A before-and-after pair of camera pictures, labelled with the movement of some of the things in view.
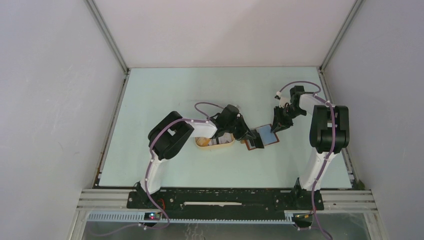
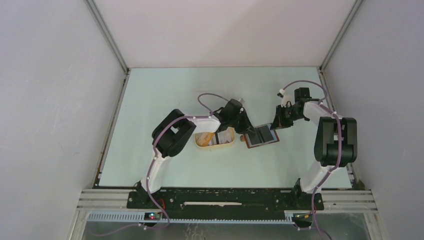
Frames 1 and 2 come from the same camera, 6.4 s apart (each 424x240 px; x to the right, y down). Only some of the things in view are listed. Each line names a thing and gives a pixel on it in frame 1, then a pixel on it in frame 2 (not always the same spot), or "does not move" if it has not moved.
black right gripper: [278, 119] does not move
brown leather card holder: [267, 137] does not move
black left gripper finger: [248, 135] -> [243, 127]
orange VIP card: [203, 141] does not move
